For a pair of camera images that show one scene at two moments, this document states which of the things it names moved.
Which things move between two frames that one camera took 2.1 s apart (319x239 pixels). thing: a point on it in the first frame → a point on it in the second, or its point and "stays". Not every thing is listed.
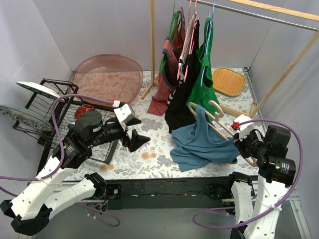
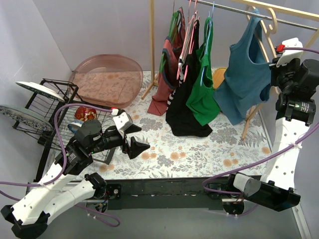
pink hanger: x=189 y=41 stays
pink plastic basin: x=110 y=77 stays
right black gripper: x=242 y=144 → x=275 y=75
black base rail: x=192 y=192 stays
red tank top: x=168 y=77 stays
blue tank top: x=196 y=145 → x=248 y=72
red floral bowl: x=79 y=110 stays
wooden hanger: x=216 y=116 → x=268 y=33
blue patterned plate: x=26 y=117 stays
